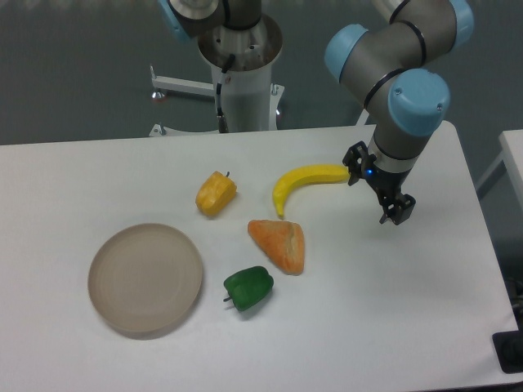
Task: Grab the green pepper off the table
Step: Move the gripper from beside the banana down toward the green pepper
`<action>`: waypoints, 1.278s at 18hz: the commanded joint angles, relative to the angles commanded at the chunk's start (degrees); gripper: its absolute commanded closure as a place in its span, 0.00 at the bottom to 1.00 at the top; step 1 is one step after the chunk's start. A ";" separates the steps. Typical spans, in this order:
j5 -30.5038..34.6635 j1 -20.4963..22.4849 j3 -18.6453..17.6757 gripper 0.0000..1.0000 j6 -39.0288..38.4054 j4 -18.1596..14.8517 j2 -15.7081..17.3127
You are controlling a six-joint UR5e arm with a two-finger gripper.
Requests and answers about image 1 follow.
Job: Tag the white side table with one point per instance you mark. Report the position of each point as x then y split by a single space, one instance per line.
508 161

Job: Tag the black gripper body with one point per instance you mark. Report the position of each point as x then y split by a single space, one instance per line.
387 185

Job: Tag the beige round plate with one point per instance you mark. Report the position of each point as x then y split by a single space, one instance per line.
145 280

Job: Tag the yellow banana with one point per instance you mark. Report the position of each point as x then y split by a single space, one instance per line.
315 174

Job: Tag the black device at edge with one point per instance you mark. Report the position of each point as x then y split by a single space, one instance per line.
508 348

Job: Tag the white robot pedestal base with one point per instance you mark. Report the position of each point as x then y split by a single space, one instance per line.
241 63

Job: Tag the yellow bell pepper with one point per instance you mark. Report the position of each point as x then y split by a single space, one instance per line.
215 193

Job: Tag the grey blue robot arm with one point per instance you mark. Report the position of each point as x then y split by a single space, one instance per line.
385 71

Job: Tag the orange bread piece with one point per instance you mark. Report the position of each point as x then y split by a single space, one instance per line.
282 241

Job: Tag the green bell pepper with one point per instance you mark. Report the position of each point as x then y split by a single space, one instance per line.
247 287

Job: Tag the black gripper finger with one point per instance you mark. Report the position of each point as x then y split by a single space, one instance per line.
397 209
354 160

